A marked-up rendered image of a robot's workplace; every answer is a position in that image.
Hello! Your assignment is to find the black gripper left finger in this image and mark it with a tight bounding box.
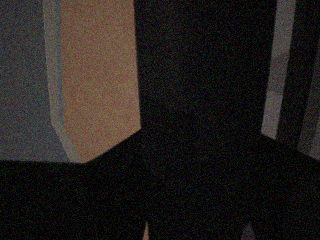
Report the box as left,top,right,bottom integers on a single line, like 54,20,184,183
0,129,147,240

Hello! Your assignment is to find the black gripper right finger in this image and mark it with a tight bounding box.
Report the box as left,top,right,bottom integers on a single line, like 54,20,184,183
247,134,320,240

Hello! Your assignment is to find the dark grey flat mat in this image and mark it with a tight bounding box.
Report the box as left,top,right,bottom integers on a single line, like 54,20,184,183
241,223,256,240

